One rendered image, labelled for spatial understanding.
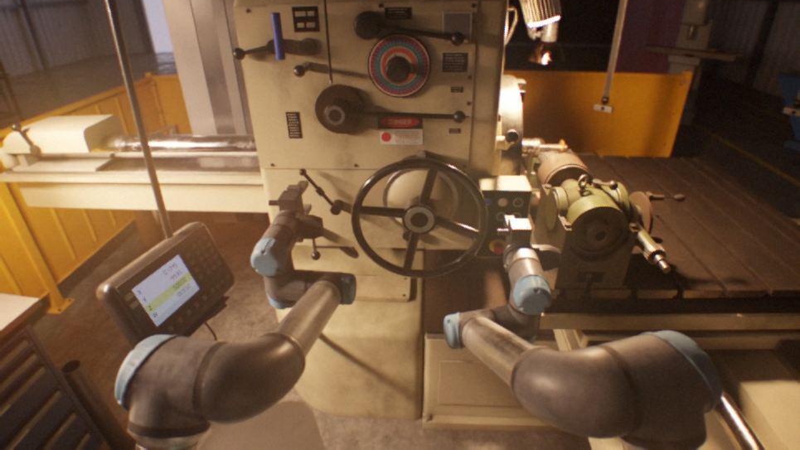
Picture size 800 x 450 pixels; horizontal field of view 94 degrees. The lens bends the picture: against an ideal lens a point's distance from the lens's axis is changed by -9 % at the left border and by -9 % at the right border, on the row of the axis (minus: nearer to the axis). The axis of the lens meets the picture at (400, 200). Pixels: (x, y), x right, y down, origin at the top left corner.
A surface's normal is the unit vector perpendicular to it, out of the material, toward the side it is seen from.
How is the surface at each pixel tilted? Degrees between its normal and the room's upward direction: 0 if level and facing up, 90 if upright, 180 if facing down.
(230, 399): 65
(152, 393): 49
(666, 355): 11
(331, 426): 0
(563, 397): 59
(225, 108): 90
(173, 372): 33
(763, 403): 0
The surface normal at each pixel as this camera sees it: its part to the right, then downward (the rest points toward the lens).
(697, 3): -0.64, 0.37
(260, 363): 0.53, -0.69
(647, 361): 0.02, -0.78
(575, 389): -0.62, -0.37
